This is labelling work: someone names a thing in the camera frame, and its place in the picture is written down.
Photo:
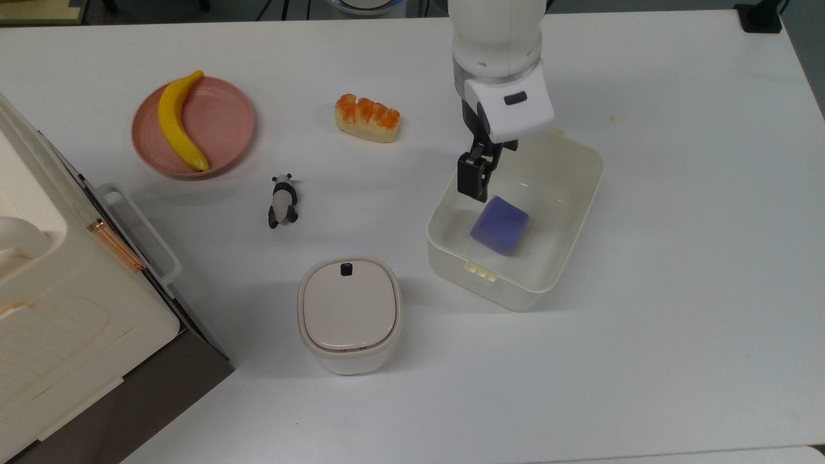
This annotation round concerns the purple foam cube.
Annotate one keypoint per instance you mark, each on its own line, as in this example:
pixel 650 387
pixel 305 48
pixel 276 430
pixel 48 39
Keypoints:
pixel 499 225

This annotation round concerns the cream plastic open box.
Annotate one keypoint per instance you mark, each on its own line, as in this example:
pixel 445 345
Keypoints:
pixel 561 206

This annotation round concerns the pink round plate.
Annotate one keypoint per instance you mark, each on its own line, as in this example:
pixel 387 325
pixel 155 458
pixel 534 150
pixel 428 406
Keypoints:
pixel 219 122

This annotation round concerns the yellow toy banana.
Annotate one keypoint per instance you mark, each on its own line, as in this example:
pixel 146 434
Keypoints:
pixel 173 125

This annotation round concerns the yellow wooden furniture edge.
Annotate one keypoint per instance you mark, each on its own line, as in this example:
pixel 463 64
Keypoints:
pixel 38 9

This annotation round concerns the large cream storage box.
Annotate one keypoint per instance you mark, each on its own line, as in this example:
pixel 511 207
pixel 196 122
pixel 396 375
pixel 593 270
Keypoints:
pixel 64 309

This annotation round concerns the black clamp block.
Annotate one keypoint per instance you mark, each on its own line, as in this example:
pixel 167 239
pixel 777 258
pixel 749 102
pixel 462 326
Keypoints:
pixel 760 16

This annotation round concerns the orange topped toy bread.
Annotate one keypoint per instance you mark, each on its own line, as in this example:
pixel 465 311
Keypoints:
pixel 367 119

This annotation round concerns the small panda figurine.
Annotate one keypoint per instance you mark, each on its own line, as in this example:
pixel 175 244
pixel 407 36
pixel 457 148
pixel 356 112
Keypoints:
pixel 282 200

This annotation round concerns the copper latch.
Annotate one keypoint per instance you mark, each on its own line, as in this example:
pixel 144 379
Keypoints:
pixel 116 245

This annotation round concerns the white lidded square container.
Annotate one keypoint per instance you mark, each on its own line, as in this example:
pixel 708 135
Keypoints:
pixel 348 312

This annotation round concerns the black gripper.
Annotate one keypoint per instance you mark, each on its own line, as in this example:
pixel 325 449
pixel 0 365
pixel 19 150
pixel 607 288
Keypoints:
pixel 480 132

